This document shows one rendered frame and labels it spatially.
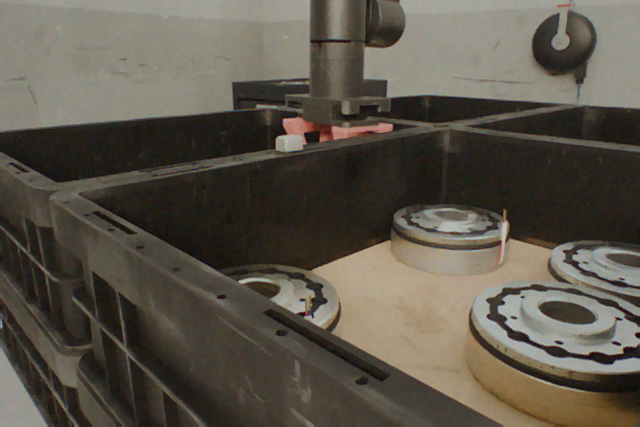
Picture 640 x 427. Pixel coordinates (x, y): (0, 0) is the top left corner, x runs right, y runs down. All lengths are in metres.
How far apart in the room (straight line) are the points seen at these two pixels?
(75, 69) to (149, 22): 0.69
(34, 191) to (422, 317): 0.26
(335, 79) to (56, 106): 3.27
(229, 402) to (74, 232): 0.12
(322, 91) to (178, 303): 0.37
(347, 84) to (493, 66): 3.33
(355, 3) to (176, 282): 0.39
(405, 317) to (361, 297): 0.04
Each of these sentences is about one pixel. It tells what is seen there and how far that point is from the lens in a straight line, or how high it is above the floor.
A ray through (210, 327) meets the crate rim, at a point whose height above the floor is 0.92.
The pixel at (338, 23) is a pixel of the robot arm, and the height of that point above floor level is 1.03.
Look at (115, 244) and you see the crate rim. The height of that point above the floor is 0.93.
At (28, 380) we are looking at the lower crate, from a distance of 0.56.
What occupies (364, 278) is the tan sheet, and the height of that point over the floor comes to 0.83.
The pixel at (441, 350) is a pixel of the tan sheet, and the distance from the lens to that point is 0.33.
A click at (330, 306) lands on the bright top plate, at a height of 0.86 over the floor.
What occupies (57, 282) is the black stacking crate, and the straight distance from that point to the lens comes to 0.38.
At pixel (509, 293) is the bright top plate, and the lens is 0.34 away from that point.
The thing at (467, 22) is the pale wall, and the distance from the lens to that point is 3.89.
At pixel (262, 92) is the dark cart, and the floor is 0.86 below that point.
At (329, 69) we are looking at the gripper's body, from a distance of 0.51.
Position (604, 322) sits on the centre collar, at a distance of 0.31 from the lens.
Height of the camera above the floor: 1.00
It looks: 16 degrees down
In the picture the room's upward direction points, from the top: straight up
